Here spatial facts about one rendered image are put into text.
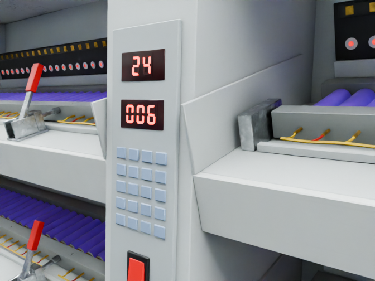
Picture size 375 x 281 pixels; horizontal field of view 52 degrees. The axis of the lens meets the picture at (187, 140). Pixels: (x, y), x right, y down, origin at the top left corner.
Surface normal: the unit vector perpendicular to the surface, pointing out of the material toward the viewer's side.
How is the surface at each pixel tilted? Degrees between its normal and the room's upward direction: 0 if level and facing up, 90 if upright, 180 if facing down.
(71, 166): 107
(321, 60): 90
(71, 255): 17
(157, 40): 90
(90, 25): 90
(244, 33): 90
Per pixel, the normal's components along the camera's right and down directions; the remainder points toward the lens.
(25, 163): -0.62, 0.33
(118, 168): -0.64, 0.05
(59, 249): -0.16, -0.94
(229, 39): 0.77, 0.07
